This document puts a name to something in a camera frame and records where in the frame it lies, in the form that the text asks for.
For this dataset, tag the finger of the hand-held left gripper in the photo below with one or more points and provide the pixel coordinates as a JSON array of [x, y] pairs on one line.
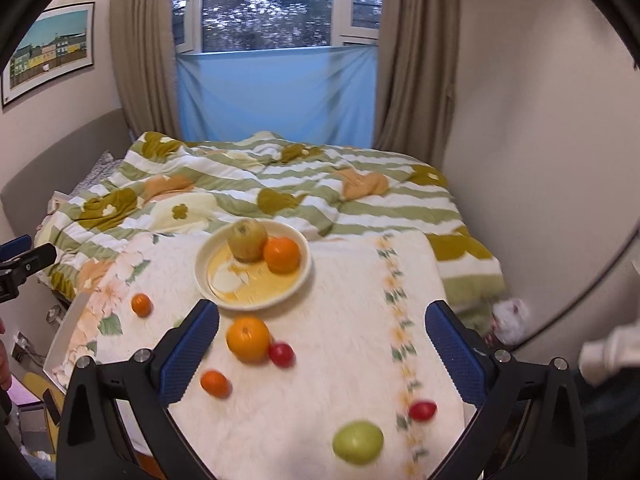
[[35, 259], [17, 245]]

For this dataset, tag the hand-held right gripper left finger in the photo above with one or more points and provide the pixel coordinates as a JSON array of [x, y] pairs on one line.
[[192, 350]]

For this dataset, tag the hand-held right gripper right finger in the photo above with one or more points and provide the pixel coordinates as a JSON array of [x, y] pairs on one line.
[[455, 355]]

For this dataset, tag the small tangerine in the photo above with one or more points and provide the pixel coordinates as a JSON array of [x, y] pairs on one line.
[[215, 383], [141, 305]]

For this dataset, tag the red tomato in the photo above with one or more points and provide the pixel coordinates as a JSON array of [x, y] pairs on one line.
[[281, 354], [422, 410]]

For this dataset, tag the cream plate with yellow centre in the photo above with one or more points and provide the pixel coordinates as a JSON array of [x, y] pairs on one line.
[[250, 290]]

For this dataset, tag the green apple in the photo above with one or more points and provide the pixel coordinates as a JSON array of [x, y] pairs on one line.
[[358, 441]]

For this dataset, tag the person's left hand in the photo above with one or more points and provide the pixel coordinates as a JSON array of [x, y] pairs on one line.
[[4, 367]]

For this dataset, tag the large orange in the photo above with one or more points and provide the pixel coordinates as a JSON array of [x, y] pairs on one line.
[[282, 255], [247, 339]]

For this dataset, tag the crumpled white wrapper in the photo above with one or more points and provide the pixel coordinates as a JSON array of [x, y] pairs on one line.
[[510, 320]]

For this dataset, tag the grey padded headboard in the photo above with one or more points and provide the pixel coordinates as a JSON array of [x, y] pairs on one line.
[[60, 160]]

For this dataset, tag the patterned grey pillow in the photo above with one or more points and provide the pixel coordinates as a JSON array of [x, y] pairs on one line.
[[97, 170]]

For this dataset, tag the yellow-brown pear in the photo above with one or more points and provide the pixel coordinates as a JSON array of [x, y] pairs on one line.
[[247, 240]]

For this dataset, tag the green striped floral quilt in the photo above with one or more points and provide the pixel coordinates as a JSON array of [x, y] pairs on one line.
[[310, 190]]

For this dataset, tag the beige curtain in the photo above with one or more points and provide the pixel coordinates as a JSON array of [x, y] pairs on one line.
[[417, 60], [142, 50]]

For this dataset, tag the blue cloth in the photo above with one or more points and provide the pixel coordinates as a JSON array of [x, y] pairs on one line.
[[275, 95]]

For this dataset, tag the white framed window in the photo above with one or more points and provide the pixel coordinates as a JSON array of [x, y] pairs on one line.
[[265, 5]]

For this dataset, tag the wall socket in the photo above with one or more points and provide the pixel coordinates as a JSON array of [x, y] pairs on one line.
[[21, 347]]

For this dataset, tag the framed wall poster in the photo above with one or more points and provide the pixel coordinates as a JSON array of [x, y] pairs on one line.
[[50, 50]]

